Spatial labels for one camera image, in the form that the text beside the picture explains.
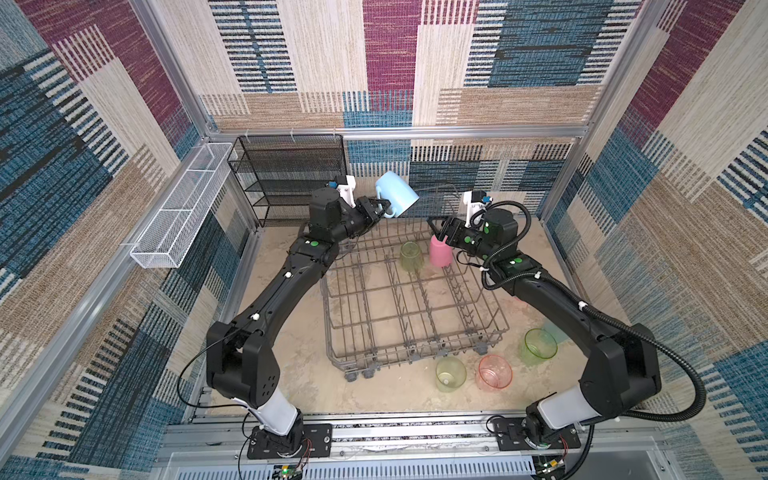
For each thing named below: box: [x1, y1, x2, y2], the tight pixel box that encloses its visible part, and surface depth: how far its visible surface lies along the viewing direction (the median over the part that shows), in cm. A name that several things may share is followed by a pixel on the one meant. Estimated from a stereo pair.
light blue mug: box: [376, 171, 420, 218], surface depth 78 cm
